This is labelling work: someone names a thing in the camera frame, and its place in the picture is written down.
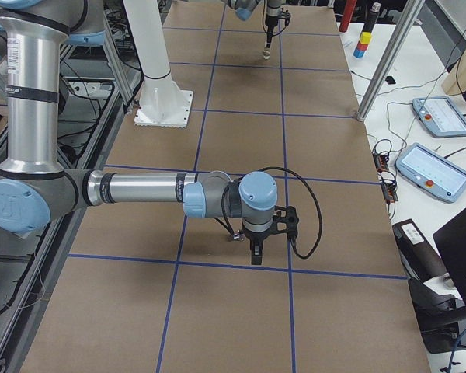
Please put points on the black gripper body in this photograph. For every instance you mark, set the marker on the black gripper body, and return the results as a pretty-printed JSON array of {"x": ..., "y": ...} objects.
[
  {"x": 256, "y": 237},
  {"x": 270, "y": 24}
]

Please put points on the black cylinder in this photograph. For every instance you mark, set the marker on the black cylinder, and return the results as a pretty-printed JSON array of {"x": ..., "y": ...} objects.
[{"x": 372, "y": 17}]

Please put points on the yellow cube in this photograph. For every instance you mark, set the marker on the yellow cube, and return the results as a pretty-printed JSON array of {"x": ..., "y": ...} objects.
[{"x": 365, "y": 38}]

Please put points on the red cube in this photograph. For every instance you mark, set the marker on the red cube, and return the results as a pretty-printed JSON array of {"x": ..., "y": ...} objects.
[{"x": 361, "y": 47}]

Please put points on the aluminium frame post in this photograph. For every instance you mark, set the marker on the aluminium frame post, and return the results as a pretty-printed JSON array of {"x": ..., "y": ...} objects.
[{"x": 401, "y": 31}]

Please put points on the teach pendant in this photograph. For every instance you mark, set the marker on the teach pendant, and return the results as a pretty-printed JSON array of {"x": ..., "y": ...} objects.
[
  {"x": 432, "y": 173},
  {"x": 440, "y": 116}
]

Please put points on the white pedestal column base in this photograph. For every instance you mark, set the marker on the white pedestal column base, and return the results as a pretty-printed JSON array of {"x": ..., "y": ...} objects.
[{"x": 162, "y": 103}]

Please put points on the small circuit board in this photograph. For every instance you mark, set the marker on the small circuit board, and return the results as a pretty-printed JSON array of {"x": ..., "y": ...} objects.
[{"x": 381, "y": 162}]

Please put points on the black box with label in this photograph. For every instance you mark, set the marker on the black box with label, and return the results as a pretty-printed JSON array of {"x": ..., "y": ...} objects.
[{"x": 419, "y": 257}]

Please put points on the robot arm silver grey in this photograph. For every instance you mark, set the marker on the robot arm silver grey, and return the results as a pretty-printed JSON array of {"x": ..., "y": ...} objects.
[
  {"x": 36, "y": 189},
  {"x": 272, "y": 10}
]

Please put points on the far teach pendant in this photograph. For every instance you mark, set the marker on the far teach pendant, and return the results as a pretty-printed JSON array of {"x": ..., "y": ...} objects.
[{"x": 440, "y": 116}]

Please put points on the black monitor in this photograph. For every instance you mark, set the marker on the black monitor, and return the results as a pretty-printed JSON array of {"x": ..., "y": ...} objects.
[{"x": 451, "y": 243}]

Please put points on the white brass PPR valve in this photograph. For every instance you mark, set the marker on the white brass PPR valve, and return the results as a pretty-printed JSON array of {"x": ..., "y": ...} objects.
[{"x": 267, "y": 51}]

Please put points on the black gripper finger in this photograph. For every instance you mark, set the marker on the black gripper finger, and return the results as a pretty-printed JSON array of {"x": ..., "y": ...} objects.
[
  {"x": 269, "y": 34},
  {"x": 256, "y": 248}
]

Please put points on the blue cube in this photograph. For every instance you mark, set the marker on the blue cube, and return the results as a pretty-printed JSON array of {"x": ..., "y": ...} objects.
[{"x": 358, "y": 53}]

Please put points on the red cylinder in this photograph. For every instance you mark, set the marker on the red cylinder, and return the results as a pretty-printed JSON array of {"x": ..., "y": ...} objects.
[{"x": 347, "y": 15}]

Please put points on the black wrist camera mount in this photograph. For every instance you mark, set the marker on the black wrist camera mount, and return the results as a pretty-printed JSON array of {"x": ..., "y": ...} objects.
[{"x": 285, "y": 221}]

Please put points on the near teach pendant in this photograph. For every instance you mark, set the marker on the near teach pendant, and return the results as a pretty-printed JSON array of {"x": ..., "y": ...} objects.
[{"x": 432, "y": 173}]

